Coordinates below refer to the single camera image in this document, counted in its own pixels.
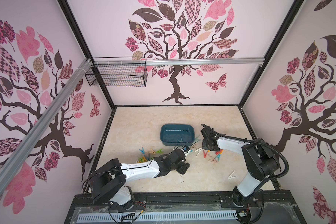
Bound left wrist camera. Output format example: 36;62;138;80
182;146;190;153

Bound red clothespin right pile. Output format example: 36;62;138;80
203;150;208;159

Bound teal plastic storage box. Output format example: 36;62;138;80
160;124;195;146

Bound white clothespin near right base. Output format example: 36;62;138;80
228;170;237;180

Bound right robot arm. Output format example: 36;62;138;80
201;124;289;207

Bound beige clothespin left pile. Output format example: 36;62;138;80
145;148;156;155

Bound black corrugated cable hose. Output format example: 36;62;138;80
201;124;289;185

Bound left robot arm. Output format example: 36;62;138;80
87;146;190;207

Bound black wire mesh basket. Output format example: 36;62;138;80
85;56;148;87

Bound aluminium rail on back wall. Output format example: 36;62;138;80
94;57;265;66

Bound white slotted cable duct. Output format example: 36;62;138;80
76;211;238;224

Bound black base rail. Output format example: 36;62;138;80
71;190;296;211

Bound aluminium rail on wall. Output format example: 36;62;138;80
94;57;265;66
0;58;92;196

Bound aluminium rail on left wall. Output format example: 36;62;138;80
0;58;92;196

